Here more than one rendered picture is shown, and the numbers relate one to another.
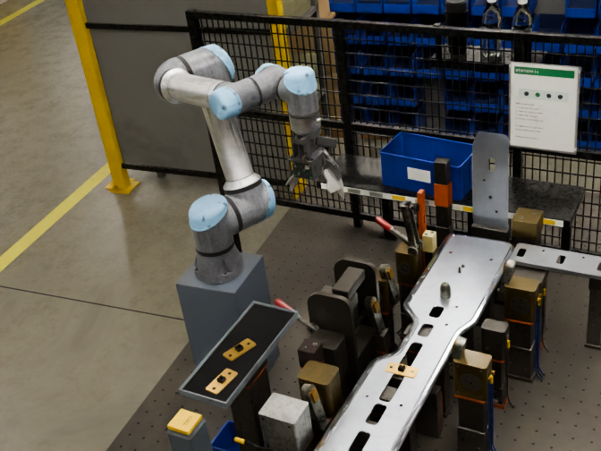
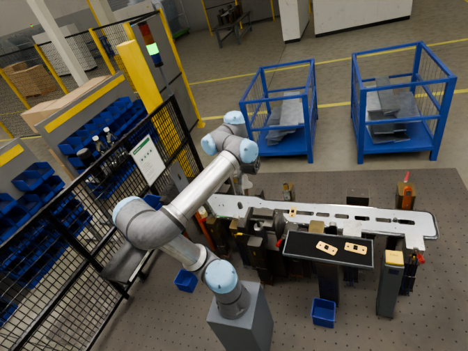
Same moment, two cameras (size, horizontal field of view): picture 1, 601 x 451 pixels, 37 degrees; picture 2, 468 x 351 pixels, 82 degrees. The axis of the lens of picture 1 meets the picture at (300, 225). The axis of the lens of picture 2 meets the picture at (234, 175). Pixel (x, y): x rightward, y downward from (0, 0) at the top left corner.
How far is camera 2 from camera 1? 2.27 m
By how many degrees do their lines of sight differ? 72
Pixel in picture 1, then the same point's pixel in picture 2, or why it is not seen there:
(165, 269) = not seen: outside the picture
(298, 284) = (175, 321)
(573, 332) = not seen: hidden behind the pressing
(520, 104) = (143, 166)
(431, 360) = (284, 204)
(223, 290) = (257, 290)
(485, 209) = not seen: hidden behind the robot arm
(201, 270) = (245, 303)
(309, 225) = (114, 329)
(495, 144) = (176, 167)
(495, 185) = (184, 183)
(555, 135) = (157, 166)
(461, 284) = (232, 203)
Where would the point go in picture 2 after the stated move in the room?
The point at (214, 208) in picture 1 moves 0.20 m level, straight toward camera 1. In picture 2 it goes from (224, 265) to (270, 245)
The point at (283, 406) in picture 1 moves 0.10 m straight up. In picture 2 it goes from (351, 227) to (351, 213)
